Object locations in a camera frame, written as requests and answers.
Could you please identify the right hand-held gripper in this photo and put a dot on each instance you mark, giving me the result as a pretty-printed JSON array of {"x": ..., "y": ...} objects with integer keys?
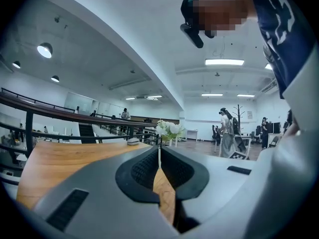
[{"x": 239, "y": 155}]

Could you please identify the person's right forearm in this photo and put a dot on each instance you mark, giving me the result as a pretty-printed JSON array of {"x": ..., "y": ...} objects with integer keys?
[{"x": 293, "y": 128}]

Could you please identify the white flower bouquet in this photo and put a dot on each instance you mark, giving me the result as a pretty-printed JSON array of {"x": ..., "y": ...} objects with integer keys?
[{"x": 169, "y": 128}]

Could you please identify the person's head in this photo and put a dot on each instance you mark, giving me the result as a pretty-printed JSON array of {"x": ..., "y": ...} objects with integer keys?
[{"x": 224, "y": 9}]

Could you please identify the black coat rack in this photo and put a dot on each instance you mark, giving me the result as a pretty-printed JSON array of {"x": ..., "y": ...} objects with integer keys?
[{"x": 238, "y": 113}]

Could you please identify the rectangular ceiling light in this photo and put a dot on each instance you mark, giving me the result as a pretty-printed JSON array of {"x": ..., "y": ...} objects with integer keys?
[
  {"x": 224, "y": 62},
  {"x": 211, "y": 94},
  {"x": 245, "y": 95},
  {"x": 154, "y": 97},
  {"x": 130, "y": 98}
]

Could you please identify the navy shirt with white print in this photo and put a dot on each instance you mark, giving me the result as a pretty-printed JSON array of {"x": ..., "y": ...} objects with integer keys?
[{"x": 286, "y": 46}]

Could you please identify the grey oval case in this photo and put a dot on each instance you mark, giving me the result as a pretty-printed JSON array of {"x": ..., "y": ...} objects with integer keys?
[{"x": 133, "y": 141}]

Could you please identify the black head-worn camera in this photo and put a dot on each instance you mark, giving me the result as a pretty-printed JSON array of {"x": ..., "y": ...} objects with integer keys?
[{"x": 192, "y": 34}]

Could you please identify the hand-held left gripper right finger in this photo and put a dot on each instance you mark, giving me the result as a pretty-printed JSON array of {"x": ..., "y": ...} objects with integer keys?
[{"x": 219, "y": 183}]

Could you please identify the round pendant lamp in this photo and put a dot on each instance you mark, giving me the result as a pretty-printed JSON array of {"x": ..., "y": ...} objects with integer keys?
[
  {"x": 45, "y": 50},
  {"x": 16, "y": 64},
  {"x": 55, "y": 79}
]

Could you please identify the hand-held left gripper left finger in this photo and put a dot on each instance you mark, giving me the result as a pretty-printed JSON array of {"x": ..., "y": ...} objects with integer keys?
[{"x": 99, "y": 208}]

